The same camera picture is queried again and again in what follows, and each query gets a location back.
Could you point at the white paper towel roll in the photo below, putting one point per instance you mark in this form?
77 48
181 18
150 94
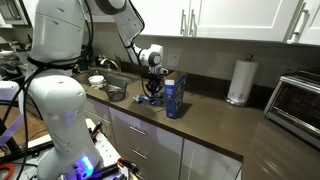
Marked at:
243 80

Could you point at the silver toaster oven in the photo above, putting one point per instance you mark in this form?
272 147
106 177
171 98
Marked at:
295 106

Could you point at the tall blue cardboard box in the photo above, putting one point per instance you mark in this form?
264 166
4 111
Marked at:
174 96

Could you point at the metal paper towel holder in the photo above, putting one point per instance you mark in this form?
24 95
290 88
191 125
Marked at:
249 57

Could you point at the silver microwave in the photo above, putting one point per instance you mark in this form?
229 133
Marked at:
13 11

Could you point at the white wall outlet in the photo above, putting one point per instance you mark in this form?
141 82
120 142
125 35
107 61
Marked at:
173 60

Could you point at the white bowl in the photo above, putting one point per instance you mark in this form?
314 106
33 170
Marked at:
97 81

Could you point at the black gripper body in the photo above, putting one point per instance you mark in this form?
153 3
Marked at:
155 84

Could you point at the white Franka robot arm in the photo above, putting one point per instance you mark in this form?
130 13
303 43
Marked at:
60 110

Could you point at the grey small drawer front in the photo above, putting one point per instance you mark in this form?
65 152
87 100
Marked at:
98 110

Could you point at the white and blue packet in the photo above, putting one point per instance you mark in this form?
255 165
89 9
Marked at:
137 98

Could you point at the white upper cabinet door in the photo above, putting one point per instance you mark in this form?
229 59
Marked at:
313 23
170 16
240 16

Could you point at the grey lower cabinet door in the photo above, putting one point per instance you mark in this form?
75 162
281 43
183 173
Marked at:
206 163

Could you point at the steel kitchen sink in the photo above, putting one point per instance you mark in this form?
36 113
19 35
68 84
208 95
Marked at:
83 77

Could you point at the chrome sink faucet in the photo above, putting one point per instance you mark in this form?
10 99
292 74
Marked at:
111 62

